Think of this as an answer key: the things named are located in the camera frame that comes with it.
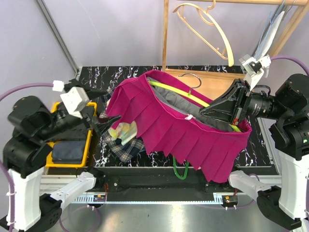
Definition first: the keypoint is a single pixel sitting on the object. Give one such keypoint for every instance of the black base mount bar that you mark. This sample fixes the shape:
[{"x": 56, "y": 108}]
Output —
[{"x": 159, "y": 184}]

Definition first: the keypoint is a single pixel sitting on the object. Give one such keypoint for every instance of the neon yellow hanger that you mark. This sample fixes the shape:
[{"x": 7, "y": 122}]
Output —
[{"x": 187, "y": 104}]

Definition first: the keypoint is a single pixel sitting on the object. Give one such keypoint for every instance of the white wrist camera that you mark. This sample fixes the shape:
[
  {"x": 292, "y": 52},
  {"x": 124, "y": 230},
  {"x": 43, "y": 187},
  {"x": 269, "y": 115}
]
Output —
[
  {"x": 255, "y": 69},
  {"x": 74, "y": 99}
]

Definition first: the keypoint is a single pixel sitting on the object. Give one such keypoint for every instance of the floral pastel skirt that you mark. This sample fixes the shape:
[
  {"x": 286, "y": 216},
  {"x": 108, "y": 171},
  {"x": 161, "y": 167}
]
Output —
[{"x": 124, "y": 131}]

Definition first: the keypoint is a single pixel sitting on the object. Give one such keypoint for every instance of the cream wooden hanger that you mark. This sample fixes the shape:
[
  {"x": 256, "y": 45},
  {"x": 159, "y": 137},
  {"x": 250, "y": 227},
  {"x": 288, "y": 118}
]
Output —
[{"x": 197, "y": 35}]

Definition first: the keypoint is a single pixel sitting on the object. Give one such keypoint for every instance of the wooden clothes rack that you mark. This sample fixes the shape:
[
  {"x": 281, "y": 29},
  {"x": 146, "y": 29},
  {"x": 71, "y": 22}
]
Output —
[{"x": 244, "y": 21}]

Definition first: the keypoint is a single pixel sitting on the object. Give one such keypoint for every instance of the yellow plastic tray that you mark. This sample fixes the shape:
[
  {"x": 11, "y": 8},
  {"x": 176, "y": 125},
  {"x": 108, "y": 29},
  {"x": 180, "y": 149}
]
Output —
[{"x": 77, "y": 133}]

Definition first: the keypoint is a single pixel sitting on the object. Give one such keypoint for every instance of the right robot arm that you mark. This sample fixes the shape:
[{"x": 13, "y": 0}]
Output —
[{"x": 288, "y": 204}]

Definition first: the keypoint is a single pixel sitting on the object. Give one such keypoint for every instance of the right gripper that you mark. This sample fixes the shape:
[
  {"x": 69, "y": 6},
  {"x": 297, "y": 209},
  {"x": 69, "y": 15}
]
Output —
[{"x": 231, "y": 107}]

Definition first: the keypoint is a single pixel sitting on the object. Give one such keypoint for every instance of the magenta pleated skirt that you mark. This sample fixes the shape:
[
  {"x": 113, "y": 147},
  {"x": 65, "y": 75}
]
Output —
[{"x": 162, "y": 128}]

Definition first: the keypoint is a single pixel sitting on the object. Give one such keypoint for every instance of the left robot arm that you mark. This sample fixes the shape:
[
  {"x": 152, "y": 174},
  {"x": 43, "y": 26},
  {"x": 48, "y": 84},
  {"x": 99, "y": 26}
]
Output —
[{"x": 24, "y": 158}]

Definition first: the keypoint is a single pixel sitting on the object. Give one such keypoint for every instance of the plaid navy skirt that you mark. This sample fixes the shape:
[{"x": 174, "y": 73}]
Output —
[{"x": 124, "y": 152}]

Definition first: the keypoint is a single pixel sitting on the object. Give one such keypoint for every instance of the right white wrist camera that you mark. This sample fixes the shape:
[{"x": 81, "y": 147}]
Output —
[{"x": 255, "y": 69}]

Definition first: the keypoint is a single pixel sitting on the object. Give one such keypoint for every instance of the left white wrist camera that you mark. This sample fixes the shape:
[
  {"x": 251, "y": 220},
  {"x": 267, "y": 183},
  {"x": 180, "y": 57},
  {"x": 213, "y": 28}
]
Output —
[{"x": 74, "y": 99}]

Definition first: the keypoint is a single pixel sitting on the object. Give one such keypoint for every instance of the white garment on hanger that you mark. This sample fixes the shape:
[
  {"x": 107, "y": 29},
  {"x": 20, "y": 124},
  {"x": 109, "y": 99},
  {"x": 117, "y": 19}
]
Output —
[{"x": 268, "y": 37}]

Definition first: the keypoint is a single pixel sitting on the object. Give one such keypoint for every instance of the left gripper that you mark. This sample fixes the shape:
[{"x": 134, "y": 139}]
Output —
[{"x": 101, "y": 125}]

